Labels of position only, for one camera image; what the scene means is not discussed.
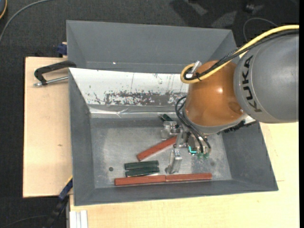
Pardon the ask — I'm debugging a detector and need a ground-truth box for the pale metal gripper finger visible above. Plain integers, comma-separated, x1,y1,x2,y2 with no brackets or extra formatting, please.
165,149,183,175
161,121,181,140

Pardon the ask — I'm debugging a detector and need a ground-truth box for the red-brown flat block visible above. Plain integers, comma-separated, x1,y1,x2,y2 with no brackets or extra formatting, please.
165,172,213,182
136,136,178,162
114,175,167,187

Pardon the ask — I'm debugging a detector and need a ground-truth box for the grey metal bin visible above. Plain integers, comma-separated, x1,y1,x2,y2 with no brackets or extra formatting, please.
66,19,279,206

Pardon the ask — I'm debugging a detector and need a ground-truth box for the pale wood flat board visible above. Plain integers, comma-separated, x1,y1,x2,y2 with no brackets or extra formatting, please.
22,56,73,198

